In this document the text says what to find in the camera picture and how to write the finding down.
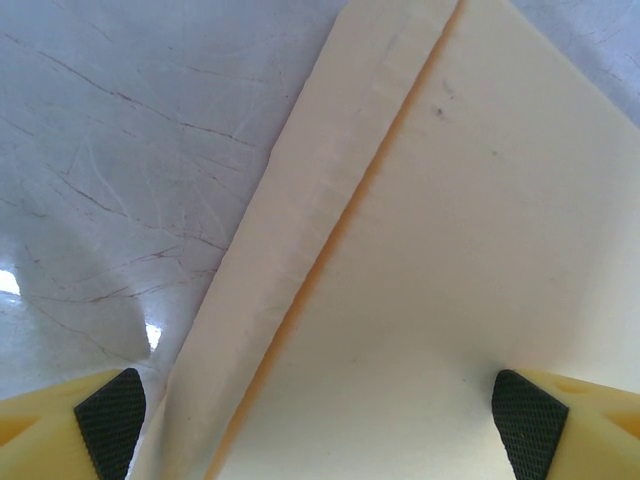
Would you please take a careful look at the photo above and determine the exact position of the pale yellow paper box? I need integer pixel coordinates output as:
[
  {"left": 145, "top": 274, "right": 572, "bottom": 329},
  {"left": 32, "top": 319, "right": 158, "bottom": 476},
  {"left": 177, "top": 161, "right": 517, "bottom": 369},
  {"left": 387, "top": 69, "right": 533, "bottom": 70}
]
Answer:
[{"left": 130, "top": 0, "right": 640, "bottom": 480}]

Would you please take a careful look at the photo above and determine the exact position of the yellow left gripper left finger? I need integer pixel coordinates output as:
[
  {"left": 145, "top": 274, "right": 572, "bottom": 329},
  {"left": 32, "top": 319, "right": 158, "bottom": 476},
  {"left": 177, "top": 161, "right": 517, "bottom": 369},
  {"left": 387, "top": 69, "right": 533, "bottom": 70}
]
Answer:
[{"left": 0, "top": 367, "right": 147, "bottom": 480}]

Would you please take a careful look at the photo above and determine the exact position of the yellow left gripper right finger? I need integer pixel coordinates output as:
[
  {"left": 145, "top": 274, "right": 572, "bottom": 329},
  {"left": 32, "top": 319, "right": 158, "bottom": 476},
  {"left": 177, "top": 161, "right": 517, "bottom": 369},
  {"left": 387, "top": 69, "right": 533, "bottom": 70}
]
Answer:
[{"left": 491, "top": 369, "right": 640, "bottom": 480}]

